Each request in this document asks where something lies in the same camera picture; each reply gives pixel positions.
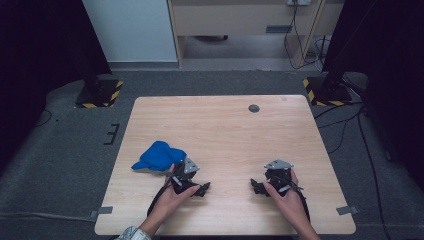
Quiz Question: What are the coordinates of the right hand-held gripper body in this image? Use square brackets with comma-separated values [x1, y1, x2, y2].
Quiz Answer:
[264, 159, 303, 194]

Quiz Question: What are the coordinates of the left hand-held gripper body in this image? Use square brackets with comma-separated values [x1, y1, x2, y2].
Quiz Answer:
[171, 156, 201, 195]

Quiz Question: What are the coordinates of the blue towel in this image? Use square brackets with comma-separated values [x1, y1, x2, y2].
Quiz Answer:
[130, 140, 188, 174]

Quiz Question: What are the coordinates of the person's left hand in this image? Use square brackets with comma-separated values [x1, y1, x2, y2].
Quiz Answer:
[151, 163, 201, 225]

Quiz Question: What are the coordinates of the person's right hand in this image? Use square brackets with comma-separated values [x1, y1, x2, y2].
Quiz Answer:
[263, 170, 312, 224]

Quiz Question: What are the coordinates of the grey tape piece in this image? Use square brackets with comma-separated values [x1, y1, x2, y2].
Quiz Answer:
[335, 205, 361, 216]
[89, 206, 114, 221]

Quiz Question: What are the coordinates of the black yellow-striped stand base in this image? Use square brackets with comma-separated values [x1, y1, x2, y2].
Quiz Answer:
[74, 78, 125, 109]
[302, 76, 354, 108]

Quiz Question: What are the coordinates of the dark object under desk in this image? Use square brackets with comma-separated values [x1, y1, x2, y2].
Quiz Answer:
[194, 35, 229, 43]

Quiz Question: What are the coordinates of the white cabinet panel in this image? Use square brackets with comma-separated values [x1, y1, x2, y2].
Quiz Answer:
[82, 0, 178, 63]

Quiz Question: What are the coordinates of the black curtain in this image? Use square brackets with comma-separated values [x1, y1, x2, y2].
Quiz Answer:
[321, 0, 424, 191]
[0, 0, 113, 174]

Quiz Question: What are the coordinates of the light wooden desk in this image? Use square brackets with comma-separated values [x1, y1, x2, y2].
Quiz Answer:
[166, 0, 344, 69]

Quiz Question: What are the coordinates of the left hand-held gripper black cable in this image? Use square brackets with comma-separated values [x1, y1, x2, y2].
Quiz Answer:
[146, 181, 174, 218]

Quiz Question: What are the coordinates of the hand-held gripper black cable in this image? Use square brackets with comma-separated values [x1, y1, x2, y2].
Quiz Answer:
[146, 181, 174, 218]
[283, 181, 312, 223]

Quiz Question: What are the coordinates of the right hand-held gripper black cable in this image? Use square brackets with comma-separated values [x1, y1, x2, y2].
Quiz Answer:
[283, 181, 312, 223]

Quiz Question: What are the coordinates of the long black floor cable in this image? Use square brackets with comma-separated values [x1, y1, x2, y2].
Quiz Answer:
[356, 109, 392, 240]

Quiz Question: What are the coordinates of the black stand post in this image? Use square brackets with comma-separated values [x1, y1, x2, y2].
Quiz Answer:
[82, 64, 102, 95]
[320, 39, 349, 93]

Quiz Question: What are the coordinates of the white cable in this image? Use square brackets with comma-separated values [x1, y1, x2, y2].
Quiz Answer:
[312, 36, 332, 73]

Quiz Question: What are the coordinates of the black hanging power cable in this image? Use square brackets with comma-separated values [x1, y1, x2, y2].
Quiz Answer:
[283, 3, 321, 70]

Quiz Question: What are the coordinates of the thin black floor cable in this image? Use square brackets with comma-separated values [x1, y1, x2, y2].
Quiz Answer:
[33, 109, 53, 128]

